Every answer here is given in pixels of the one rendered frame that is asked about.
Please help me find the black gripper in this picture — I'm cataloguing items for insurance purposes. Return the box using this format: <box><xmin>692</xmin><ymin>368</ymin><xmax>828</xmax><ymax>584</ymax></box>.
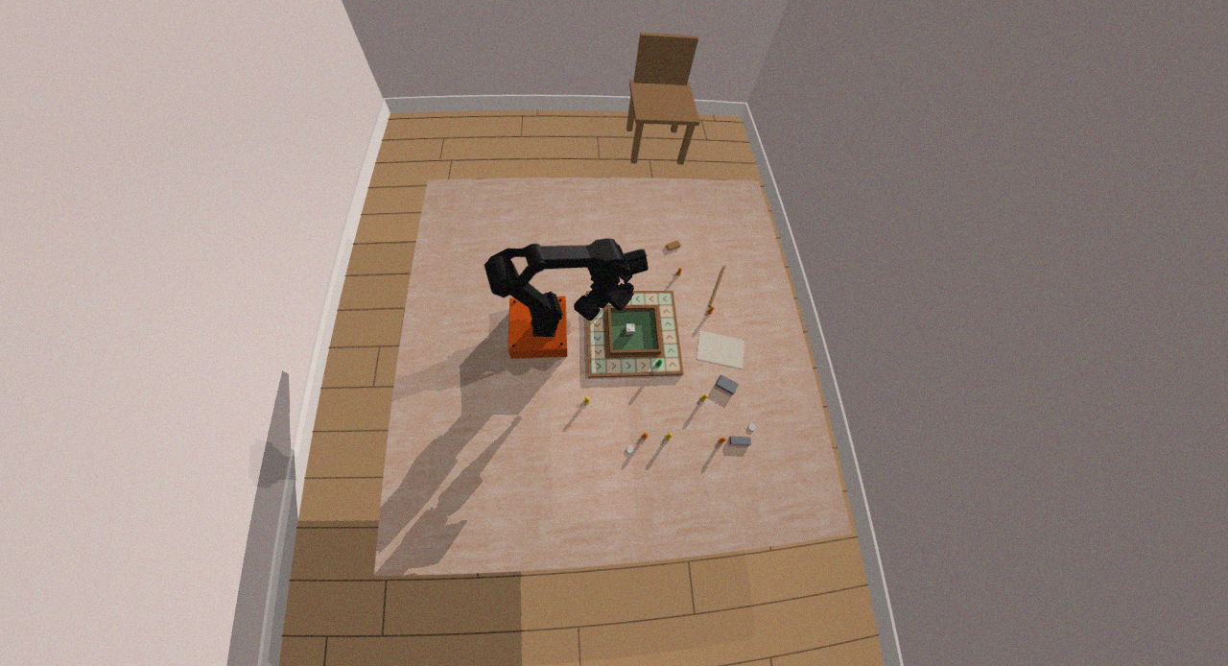
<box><xmin>573</xmin><ymin>274</ymin><xmax>632</xmax><ymax>321</ymax></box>

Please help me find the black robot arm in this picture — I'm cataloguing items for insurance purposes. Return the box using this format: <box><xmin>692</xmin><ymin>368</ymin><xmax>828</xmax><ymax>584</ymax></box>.
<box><xmin>484</xmin><ymin>238</ymin><xmax>650</xmax><ymax>337</ymax></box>

